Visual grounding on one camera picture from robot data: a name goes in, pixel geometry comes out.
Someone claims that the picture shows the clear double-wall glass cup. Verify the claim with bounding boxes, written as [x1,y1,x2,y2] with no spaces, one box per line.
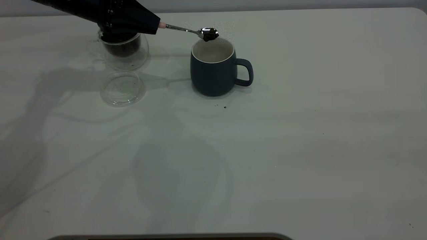
[87,30,149,70]

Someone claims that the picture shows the small coffee bean heap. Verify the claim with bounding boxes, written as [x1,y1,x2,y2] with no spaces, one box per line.
[203,29,220,42]

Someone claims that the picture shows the clear round glass lid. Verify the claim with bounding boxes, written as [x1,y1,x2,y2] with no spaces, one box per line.
[100,71,146,107]

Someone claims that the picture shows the dark grey ceramic mug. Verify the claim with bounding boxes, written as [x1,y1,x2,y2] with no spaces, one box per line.
[190,37,254,97]

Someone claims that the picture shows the coffee beans in glass cup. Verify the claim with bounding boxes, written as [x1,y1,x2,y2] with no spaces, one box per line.
[104,33,140,56]

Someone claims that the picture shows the pink-handled metal spoon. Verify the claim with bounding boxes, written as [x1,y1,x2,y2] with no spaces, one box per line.
[158,22,220,42]

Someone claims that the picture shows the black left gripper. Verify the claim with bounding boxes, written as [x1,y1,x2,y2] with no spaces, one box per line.
[96,0,161,35]

